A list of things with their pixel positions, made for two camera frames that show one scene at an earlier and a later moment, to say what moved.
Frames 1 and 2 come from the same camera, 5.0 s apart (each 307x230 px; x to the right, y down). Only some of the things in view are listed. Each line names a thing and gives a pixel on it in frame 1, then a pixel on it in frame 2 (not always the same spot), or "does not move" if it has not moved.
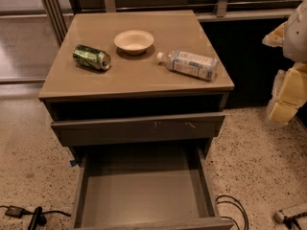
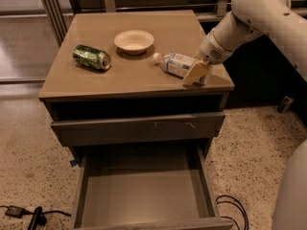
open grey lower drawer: x=146 y=188 does not move
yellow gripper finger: x=289 y=93 to x=211 y=51
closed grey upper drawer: x=137 y=129 does not move
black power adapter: x=14 y=211 does not move
